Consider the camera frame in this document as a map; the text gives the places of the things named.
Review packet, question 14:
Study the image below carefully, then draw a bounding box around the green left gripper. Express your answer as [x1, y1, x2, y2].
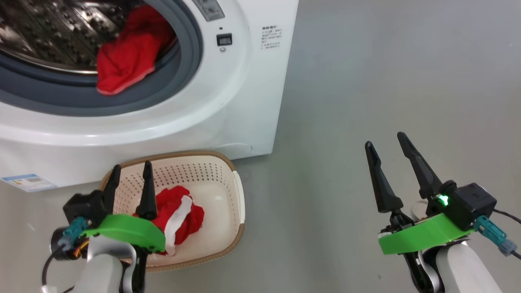
[83, 160, 166, 253]

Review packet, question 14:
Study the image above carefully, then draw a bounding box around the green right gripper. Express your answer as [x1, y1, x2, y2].
[365, 131, 475, 256]

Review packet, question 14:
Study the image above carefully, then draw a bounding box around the red garment with white trim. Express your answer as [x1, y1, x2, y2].
[132, 186, 205, 256]

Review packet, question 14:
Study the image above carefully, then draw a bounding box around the plain red garment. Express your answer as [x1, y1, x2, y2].
[96, 5, 178, 96]

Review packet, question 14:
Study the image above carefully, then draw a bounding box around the cream perforated basket brown rim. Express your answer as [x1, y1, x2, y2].
[100, 151, 245, 272]

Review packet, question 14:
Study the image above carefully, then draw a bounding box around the grey rubber door seal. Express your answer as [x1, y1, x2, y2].
[0, 0, 204, 117]

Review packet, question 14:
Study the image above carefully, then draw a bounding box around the white front-loading washing machine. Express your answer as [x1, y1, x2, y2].
[0, 0, 300, 192]

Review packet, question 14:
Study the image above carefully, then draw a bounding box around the blue white energy label sticker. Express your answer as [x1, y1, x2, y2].
[2, 174, 58, 192]

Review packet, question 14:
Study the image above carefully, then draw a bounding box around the round white filter cover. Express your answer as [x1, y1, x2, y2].
[215, 142, 254, 158]

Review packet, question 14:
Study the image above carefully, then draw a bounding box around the steel perforated washer drum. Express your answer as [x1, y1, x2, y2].
[0, 0, 143, 76]

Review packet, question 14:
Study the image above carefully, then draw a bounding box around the small printed text label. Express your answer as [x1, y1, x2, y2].
[260, 26, 284, 50]

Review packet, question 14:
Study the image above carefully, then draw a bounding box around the grey warning sticker strip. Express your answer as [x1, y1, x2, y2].
[191, 0, 225, 22]

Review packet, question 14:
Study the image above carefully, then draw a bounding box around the left camera cable teal plug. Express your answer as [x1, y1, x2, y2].
[41, 217, 88, 293]

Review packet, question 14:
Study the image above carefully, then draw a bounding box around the camera cable teal plug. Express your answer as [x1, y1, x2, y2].
[41, 217, 88, 293]
[474, 209, 521, 260]

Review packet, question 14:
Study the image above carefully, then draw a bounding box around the right camera cable teal plug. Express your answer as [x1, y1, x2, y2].
[474, 209, 521, 260]

